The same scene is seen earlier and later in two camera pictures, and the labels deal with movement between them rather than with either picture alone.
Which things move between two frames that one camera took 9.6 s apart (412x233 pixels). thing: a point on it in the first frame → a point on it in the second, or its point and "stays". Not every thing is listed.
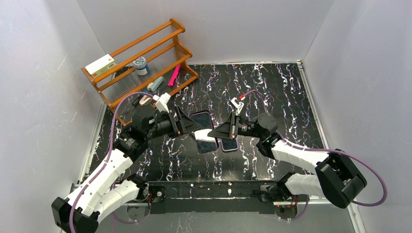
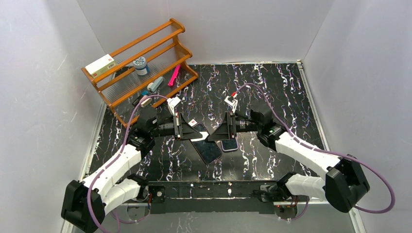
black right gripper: [234, 127] stays
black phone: [205, 143] → [207, 149]
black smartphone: [229, 144] stays
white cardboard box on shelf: [97, 68] stays
